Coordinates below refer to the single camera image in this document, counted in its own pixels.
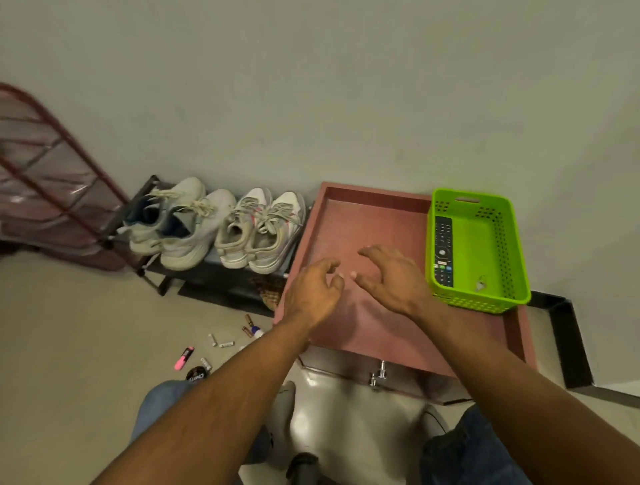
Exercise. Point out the brown woven basket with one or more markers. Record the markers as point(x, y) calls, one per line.
point(270, 295)

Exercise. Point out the black remote control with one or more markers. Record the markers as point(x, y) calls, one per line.
point(443, 245)

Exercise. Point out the person's grey slipper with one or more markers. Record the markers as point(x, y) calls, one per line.
point(282, 424)
point(434, 422)

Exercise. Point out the black round tin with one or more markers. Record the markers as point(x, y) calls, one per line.
point(196, 375)

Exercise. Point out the person's right forearm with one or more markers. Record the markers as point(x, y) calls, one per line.
point(525, 409)

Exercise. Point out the black baseboard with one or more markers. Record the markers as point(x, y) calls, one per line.
point(570, 340)

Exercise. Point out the pink highlighter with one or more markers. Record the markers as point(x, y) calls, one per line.
point(183, 359)

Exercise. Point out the silver key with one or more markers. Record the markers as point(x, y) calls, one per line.
point(480, 285)

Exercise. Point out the white pink sneaker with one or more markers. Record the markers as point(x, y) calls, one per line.
point(235, 242)
point(290, 205)

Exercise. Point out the person's right leg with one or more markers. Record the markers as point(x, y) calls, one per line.
point(465, 449)

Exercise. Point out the black stool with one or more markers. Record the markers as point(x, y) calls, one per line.
point(302, 469)

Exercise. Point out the person's right hand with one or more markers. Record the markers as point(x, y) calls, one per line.
point(400, 285)

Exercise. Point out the black shoe rack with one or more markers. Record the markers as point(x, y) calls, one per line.
point(225, 281)

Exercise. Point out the red-brown drawer cabinet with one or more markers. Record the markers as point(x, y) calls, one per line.
point(345, 235)

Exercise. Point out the person's left forearm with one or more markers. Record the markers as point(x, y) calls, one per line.
point(210, 409)

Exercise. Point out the person's left hand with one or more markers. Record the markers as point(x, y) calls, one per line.
point(310, 295)

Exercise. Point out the green plastic basket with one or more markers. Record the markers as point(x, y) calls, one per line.
point(480, 240)

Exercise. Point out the red metal rack plastic-wrapped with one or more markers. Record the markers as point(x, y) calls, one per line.
point(45, 210)

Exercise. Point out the grey-blue sneaker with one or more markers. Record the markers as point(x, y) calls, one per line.
point(210, 225)
point(187, 192)

